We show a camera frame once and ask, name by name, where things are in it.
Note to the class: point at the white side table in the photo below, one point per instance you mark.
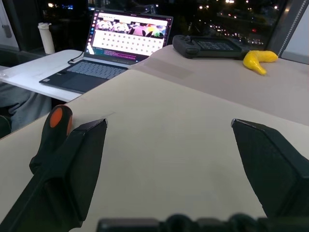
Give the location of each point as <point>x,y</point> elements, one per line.
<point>31,70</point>

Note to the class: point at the yellow toy banana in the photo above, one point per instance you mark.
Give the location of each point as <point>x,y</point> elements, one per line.
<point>256,59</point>

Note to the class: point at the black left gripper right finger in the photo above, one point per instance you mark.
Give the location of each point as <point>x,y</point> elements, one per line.
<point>277,174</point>

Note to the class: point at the black handheld controller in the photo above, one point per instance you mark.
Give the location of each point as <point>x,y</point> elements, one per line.
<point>190,47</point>

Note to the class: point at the open grey laptop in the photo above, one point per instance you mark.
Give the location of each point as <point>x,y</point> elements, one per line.
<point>101,70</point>

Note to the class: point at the person's grey trouser leg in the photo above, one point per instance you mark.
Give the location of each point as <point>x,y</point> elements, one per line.
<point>21,106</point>

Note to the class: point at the white drink bottle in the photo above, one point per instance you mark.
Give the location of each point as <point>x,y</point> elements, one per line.
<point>47,38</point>

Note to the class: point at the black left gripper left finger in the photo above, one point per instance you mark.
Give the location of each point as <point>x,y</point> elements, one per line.
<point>62,183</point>

